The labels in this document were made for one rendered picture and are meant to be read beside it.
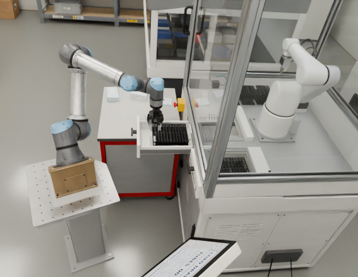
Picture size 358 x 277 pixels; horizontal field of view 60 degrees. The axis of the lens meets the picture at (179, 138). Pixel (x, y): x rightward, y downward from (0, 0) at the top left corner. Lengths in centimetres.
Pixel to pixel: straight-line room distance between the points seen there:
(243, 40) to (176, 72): 163
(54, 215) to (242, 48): 126
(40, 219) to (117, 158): 75
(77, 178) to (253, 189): 93
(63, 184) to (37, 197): 18
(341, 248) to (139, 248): 160
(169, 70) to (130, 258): 150
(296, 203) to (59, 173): 126
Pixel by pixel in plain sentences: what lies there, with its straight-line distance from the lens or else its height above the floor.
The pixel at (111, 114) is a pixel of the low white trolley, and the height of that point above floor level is 76.
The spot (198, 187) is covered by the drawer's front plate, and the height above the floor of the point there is 92.
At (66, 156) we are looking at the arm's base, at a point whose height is 99.
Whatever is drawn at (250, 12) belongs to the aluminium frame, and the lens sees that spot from 104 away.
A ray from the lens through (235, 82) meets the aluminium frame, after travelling 114.
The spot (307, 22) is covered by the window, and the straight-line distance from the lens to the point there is 114.
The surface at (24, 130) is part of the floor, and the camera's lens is 353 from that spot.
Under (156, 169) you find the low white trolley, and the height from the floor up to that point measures 43.
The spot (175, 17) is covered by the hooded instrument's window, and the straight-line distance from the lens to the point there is 247.
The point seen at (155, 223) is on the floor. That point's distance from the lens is 260.
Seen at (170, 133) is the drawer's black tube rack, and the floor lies 90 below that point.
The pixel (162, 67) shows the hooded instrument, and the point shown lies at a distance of 263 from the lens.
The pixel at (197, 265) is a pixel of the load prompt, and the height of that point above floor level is 116.
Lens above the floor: 220
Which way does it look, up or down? 42 degrees down
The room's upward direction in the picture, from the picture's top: 7 degrees clockwise
